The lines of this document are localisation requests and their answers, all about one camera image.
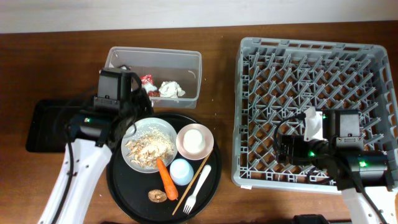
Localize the red snack wrapper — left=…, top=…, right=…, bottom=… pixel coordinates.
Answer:
left=140, top=74, right=160, bottom=97

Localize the white napkin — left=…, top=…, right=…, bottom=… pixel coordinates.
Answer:
left=159, top=81, right=185, bottom=98

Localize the grey plate with food scraps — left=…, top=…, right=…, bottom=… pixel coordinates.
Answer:
left=121, top=118, right=178, bottom=174

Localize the white cup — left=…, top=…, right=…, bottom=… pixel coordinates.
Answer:
left=183, top=129, right=205, bottom=154

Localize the pink saucer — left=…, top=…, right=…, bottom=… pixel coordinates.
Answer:
left=176, top=123, right=215, bottom=161

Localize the light blue cup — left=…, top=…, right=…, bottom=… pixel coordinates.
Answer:
left=170, top=159, right=193, bottom=186

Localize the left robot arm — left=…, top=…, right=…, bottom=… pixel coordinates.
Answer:
left=39, top=68, right=154, bottom=223

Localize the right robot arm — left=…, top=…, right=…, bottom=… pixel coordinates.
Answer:
left=273, top=107, right=397, bottom=223

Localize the grey dishwasher rack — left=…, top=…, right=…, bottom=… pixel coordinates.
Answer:
left=231, top=37, right=397, bottom=194

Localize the clear plastic bin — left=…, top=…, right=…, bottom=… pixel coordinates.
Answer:
left=104, top=47, right=202, bottom=109

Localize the black round tray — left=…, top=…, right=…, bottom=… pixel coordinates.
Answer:
left=106, top=112, right=223, bottom=224

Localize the brown mushroom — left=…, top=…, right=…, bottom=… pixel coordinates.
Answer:
left=148, top=189, right=168, bottom=203

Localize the wooden chopstick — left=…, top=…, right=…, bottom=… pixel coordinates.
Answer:
left=172, top=154, right=211, bottom=215

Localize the black rectangular tray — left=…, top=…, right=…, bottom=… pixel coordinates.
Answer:
left=25, top=99, right=85, bottom=154

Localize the orange carrot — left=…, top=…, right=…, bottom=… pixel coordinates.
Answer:
left=156, top=158, right=178, bottom=200

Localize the white plastic fork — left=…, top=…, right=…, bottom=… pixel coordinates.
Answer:
left=183, top=165, right=211, bottom=215

